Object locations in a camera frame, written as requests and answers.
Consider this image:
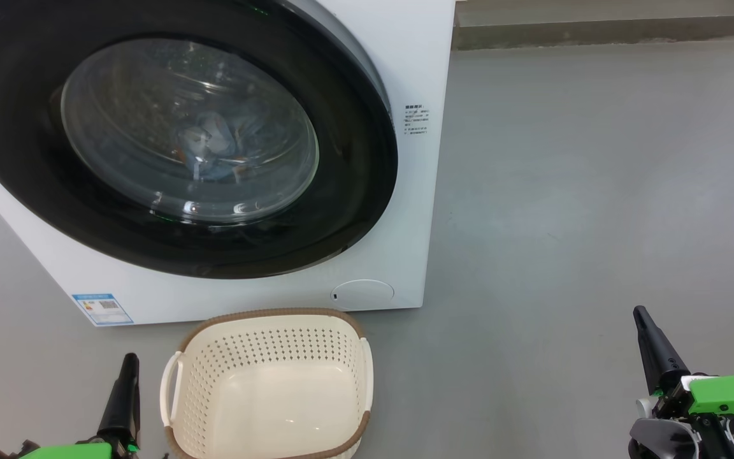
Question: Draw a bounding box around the black round glass washer door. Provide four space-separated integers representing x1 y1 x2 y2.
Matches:
0 0 399 279

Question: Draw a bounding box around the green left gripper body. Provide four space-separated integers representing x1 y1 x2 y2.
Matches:
0 442 140 459

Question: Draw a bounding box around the oval white filter cover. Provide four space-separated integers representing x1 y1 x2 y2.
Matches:
331 279 395 311

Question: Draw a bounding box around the blue cream bear print garment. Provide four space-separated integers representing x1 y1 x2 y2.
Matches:
175 115 240 182

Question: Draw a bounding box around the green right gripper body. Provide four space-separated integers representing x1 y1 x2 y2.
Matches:
628 374 734 459

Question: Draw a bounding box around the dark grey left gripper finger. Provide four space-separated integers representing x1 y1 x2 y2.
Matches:
97 353 141 447

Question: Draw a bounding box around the blue energy label sticker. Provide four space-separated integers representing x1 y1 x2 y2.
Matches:
72 293 133 326

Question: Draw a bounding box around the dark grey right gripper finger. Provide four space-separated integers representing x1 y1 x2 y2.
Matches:
633 306 691 396

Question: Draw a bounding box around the printed warning text label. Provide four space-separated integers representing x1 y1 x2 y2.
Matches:
404 104 430 136

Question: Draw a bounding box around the cream perforated laundry basket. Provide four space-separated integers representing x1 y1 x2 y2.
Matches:
160 309 374 459

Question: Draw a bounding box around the white front-load washing machine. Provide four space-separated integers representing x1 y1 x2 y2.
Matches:
0 0 457 327

